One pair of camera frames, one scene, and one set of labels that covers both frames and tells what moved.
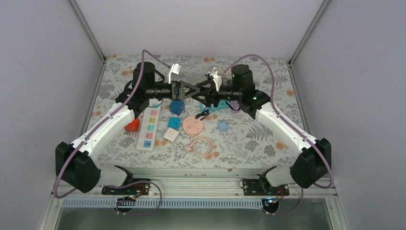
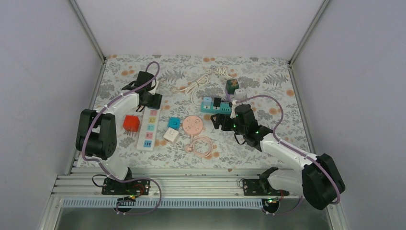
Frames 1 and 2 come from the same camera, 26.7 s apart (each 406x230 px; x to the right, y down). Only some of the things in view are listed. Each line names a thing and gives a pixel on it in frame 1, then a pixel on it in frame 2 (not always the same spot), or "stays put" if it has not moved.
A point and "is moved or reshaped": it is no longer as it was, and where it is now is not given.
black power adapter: (203, 115) is moved or reshaped
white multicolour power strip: (148, 125) stays put
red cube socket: (133, 126) stays put
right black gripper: (211, 94) -> (225, 117)
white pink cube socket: (172, 135) stays put
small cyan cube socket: (174, 122) stays put
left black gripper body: (174, 96) -> (152, 103)
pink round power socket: (192, 125) stays put
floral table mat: (169, 134) stays put
